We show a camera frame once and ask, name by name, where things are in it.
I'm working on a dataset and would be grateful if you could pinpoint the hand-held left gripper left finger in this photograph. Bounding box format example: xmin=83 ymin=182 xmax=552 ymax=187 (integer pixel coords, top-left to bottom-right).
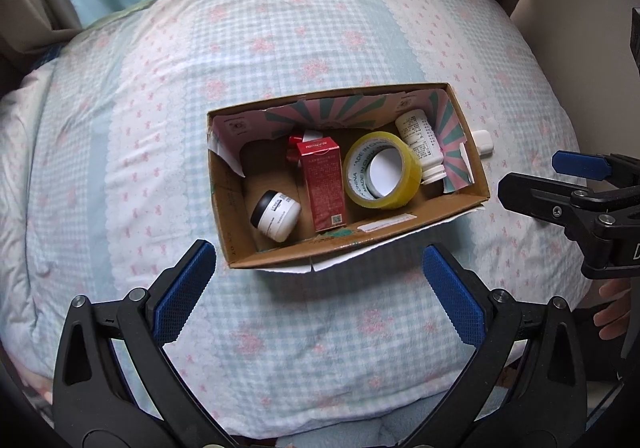
xmin=52 ymin=239 xmax=236 ymax=448

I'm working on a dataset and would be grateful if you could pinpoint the person's right hand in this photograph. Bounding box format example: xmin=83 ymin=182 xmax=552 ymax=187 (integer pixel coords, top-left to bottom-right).
xmin=593 ymin=278 xmax=634 ymax=342

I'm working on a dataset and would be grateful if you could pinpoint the white pill bottle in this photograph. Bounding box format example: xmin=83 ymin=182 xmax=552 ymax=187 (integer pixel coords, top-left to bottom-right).
xmin=394 ymin=109 xmax=447 ymax=185

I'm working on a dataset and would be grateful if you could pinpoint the red carton box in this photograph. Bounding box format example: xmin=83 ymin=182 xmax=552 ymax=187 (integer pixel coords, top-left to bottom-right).
xmin=294 ymin=137 xmax=350 ymax=233

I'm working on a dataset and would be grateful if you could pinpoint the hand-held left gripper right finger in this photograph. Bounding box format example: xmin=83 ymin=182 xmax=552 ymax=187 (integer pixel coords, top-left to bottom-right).
xmin=400 ymin=243 xmax=587 ymax=448

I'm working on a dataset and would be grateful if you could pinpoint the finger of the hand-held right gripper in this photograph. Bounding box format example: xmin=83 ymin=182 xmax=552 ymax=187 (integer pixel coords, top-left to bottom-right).
xmin=497 ymin=171 xmax=603 ymax=240
xmin=551 ymin=150 xmax=640 ymax=183

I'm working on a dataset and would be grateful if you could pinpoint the cardboard box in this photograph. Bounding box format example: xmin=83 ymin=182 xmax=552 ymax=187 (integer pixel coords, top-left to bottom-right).
xmin=206 ymin=82 xmax=492 ymax=274

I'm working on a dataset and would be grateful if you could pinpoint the white cream jar black lid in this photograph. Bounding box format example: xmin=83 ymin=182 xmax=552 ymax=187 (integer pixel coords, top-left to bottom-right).
xmin=249 ymin=190 xmax=303 ymax=243

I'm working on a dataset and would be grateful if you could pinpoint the floral checked bedsheet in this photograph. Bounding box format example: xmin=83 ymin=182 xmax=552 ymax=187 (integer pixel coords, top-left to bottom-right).
xmin=0 ymin=0 xmax=594 ymax=448

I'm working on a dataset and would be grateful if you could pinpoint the yellow tape roll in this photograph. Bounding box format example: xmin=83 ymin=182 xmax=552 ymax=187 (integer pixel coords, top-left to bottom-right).
xmin=342 ymin=130 xmax=423 ymax=210

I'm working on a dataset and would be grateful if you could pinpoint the white earbuds case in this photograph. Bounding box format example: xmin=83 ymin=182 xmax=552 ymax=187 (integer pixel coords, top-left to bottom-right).
xmin=472 ymin=129 xmax=496 ymax=157

